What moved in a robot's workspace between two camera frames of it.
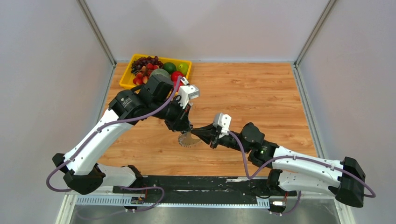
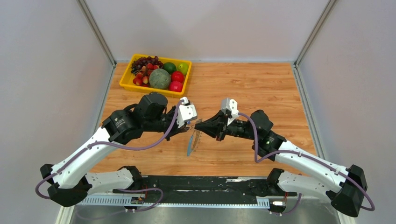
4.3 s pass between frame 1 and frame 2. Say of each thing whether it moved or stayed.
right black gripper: moved
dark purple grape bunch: stayed
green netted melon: stayed
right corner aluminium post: stayed
